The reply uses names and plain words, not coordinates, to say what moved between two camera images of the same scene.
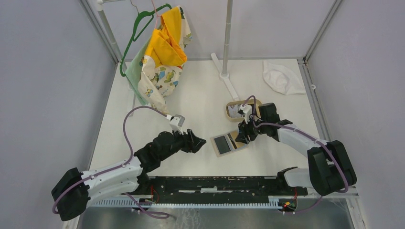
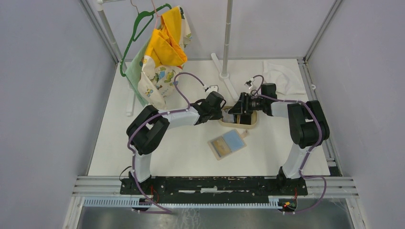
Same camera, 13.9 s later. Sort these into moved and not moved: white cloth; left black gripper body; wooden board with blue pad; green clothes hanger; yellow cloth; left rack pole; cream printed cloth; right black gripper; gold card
Moved: gold card; right black gripper; left black gripper body
Not moved: white cloth; yellow cloth; left rack pole; green clothes hanger; cream printed cloth; wooden board with blue pad
